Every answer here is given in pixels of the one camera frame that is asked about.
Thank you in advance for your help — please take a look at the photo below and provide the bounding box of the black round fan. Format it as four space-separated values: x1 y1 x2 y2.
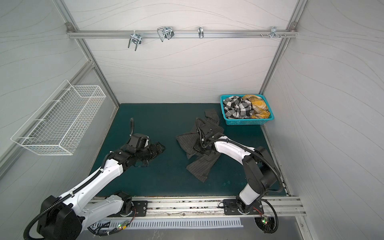
255 217 279 234

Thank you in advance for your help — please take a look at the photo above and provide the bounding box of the small metal ring clamp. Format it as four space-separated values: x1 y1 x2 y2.
198 27 204 39

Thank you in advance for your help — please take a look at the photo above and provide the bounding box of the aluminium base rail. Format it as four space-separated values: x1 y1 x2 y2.
89 196 307 218

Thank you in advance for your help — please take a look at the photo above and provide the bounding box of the teal plastic basket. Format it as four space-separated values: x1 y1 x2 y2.
220 95 275 126

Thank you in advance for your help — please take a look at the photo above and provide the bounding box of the dark grey striped shirt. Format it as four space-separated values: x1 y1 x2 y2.
176 109 224 183

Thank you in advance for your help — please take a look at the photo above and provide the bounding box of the aluminium top crossbar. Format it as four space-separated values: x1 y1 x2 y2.
67 29 298 39

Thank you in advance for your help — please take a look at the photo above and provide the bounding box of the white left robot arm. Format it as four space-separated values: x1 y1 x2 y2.
23 143 166 240

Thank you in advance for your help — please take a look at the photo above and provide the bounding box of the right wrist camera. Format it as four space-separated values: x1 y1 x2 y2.
198 122 224 136

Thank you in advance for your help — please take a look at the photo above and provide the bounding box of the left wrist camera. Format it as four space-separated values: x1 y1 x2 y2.
128 134 150 150

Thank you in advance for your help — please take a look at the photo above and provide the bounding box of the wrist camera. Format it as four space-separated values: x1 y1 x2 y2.
128 134 150 150
198 122 224 136

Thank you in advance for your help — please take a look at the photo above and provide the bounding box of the yellow plaid shirt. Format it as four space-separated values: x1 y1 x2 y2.
242 95 271 119

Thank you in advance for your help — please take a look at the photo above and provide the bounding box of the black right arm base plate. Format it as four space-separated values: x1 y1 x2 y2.
218 199 264 216

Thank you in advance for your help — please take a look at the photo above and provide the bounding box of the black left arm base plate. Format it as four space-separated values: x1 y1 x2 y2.
109 201 148 218

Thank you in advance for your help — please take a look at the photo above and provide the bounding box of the black white checked shirt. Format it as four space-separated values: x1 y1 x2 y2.
222 96 254 119

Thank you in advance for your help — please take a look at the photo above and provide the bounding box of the metal bracket with bolts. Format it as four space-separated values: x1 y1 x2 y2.
260 27 287 39

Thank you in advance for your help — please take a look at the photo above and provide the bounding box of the white wire basket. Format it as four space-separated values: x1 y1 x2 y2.
11 80 106 156

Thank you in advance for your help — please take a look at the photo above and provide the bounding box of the metal hook clamp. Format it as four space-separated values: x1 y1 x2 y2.
128 31 142 51

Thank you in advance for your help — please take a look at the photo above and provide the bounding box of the white slotted cable duct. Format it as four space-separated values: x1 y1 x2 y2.
126 218 243 230

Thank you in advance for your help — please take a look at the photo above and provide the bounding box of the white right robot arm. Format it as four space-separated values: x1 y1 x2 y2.
194 133 284 215

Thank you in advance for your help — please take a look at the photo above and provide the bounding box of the metal u-bolt clamp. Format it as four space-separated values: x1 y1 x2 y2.
157 26 175 42

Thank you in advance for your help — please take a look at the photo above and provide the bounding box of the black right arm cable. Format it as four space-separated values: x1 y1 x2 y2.
194 117 285 193

